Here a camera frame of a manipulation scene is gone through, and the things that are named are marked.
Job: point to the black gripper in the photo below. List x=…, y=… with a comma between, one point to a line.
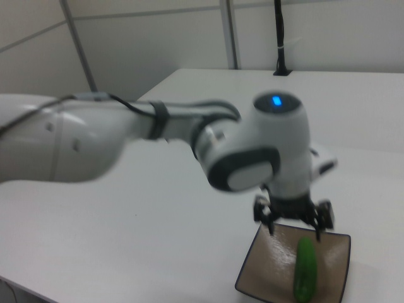
x=290, y=205

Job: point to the green cucumber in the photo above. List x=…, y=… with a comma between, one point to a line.
x=305, y=268

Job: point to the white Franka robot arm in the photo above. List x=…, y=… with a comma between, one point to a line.
x=79, y=145

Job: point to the square brown ceramic plate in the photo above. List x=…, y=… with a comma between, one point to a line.
x=268, y=265

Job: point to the grey metal partition post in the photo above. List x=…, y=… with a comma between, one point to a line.
x=80, y=50
x=230, y=38

